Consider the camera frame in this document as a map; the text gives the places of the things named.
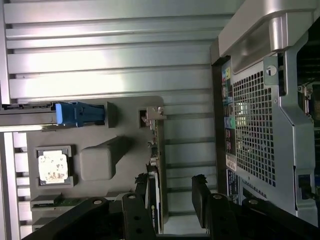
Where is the green RAM stick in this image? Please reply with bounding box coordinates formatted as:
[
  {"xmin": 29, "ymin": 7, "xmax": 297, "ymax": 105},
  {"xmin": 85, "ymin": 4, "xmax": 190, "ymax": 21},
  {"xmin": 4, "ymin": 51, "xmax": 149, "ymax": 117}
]
[{"xmin": 32, "ymin": 195, "xmax": 89, "ymax": 208}]

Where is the grey parts rack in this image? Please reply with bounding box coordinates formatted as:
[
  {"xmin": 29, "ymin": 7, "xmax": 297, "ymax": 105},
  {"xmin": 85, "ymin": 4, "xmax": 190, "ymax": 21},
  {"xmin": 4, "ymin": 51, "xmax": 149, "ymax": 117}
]
[{"xmin": 26, "ymin": 96, "xmax": 166, "ymax": 240}]

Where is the open black PC case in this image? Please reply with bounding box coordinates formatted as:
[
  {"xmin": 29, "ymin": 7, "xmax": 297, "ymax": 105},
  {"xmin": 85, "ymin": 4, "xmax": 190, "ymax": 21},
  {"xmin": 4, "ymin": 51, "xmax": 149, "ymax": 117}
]
[{"xmin": 209, "ymin": 0, "xmax": 320, "ymax": 219}]

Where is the hard disk with blue carrier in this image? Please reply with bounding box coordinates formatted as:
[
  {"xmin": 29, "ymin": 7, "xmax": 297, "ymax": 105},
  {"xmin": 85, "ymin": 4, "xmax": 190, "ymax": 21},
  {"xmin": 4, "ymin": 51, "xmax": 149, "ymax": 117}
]
[{"xmin": 0, "ymin": 101, "xmax": 106, "ymax": 133}]

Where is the silver CPU chip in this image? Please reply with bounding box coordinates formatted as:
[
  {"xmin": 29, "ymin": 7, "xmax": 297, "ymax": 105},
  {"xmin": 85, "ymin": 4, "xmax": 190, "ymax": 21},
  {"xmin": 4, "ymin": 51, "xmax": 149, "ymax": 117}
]
[{"xmin": 38, "ymin": 149, "xmax": 70, "ymax": 182}]

